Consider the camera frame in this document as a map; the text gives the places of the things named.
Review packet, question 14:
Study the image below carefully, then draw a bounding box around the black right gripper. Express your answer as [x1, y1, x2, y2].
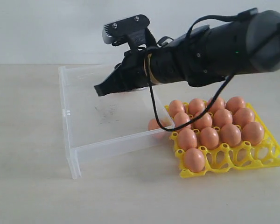
[94, 50, 152, 97]

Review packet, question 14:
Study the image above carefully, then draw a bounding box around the clear plastic storage box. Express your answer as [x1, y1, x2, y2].
[58, 65, 174, 179]

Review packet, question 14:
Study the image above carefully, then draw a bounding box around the yellow plastic egg tray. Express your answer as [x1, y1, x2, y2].
[169, 103, 280, 178]

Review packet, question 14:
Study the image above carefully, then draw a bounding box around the brown egg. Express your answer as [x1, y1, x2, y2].
[200, 127, 219, 150]
[194, 112, 212, 131]
[183, 148, 205, 173]
[225, 96, 246, 114]
[242, 122, 265, 146]
[168, 99, 186, 118]
[220, 124, 241, 147]
[177, 128, 198, 151]
[188, 98, 205, 115]
[147, 119, 166, 140]
[213, 108, 233, 128]
[209, 97, 225, 115]
[173, 112, 190, 127]
[233, 108, 255, 128]

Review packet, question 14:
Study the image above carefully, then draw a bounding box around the black camera cable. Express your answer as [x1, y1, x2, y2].
[143, 14, 280, 131]

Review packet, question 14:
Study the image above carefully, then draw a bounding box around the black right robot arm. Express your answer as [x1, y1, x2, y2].
[95, 8, 280, 96]

